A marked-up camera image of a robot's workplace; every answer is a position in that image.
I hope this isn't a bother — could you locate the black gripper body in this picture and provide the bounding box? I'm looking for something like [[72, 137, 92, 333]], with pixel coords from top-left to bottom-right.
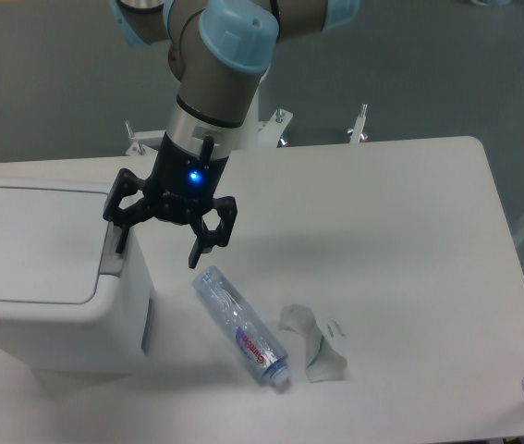
[[143, 134, 228, 225]]

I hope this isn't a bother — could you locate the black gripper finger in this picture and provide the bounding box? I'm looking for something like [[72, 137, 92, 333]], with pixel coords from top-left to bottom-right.
[[188, 195, 238, 270], [103, 168, 153, 254]]

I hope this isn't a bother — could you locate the white push-lid trash can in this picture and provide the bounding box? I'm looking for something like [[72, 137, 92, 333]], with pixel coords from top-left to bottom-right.
[[0, 178, 152, 374]]

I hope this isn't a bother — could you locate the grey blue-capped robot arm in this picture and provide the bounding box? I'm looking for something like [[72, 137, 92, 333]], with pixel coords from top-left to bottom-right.
[[104, 0, 359, 267]]

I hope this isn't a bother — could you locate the clear plastic water bottle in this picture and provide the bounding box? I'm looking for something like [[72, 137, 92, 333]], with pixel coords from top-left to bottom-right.
[[192, 266, 291, 390]]

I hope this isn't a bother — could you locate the crumpled white plastic wrapper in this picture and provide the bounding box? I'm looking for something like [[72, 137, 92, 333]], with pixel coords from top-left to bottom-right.
[[279, 304, 347, 383]]

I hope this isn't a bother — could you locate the white pedestal base frame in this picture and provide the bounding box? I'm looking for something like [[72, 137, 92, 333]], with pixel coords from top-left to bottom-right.
[[125, 104, 369, 155]]

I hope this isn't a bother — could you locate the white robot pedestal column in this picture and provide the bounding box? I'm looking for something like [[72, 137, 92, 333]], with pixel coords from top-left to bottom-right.
[[227, 68, 270, 154]]

